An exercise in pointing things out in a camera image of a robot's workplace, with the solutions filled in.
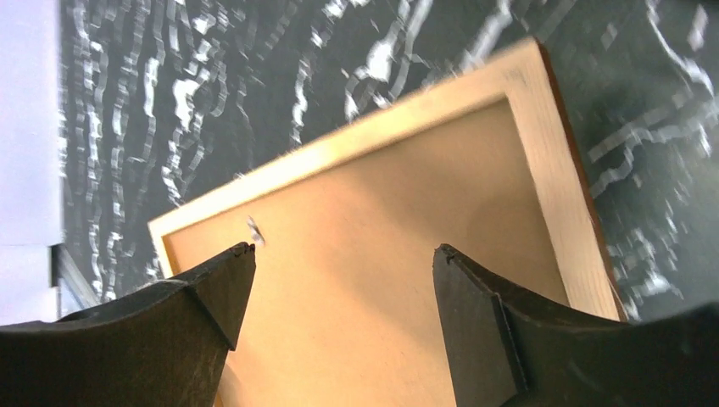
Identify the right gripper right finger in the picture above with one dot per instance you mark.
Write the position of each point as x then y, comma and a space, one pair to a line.
509, 346

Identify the brown cardboard backing board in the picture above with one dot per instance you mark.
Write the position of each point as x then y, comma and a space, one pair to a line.
343, 311

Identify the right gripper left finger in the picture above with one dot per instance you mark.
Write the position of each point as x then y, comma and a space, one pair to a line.
163, 345

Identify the brown wooden picture frame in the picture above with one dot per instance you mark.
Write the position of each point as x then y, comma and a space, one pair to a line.
521, 75

